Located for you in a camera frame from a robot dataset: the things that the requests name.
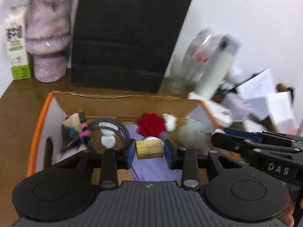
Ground purple marbled vase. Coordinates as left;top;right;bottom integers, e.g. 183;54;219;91
25;0;73;83

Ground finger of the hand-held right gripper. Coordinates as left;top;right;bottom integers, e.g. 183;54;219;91
224;128;296;145
211;132;300;158

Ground translucent plastic bag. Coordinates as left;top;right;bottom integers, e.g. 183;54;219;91
179;120;214;155

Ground red fabric rose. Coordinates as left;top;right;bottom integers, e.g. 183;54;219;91
137;113;166;138

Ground grey braided cable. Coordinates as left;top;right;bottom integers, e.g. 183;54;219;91
86;117;131;152

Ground clear water bottle red label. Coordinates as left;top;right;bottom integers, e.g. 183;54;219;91
185;28;222;86

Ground white thermos bottle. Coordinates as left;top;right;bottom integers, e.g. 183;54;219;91
196;34;241;100

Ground white round lid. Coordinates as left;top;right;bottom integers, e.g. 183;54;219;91
98;122;119;137

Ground person's right hand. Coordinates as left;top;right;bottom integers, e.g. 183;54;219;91
282;189;295;227

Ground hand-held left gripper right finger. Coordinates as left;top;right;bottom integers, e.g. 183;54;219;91
164;139;244;191

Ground red cardboard box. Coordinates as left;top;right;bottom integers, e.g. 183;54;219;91
27;91;233;187

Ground wooden desktop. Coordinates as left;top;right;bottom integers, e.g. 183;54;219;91
0;68;296;221

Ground purple knitted pouch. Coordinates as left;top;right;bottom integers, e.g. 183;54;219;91
123;123;183;183

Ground green and white milk carton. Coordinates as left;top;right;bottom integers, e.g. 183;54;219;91
5;6;33;81

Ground white printed papers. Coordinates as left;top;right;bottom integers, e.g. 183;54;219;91
235;68;300;135

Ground black office chair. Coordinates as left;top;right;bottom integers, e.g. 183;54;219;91
71;0;197;94

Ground yellow wooden block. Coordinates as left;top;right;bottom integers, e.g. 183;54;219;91
135;139;164;159

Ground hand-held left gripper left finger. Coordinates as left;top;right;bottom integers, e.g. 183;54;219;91
58;139;137;190

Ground white tissue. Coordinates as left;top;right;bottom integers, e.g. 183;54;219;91
162;113;178;132

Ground white round cap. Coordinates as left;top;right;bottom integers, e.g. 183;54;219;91
101;135;116;148

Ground clear glass cup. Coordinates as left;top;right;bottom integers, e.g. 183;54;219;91
167;53;188;94

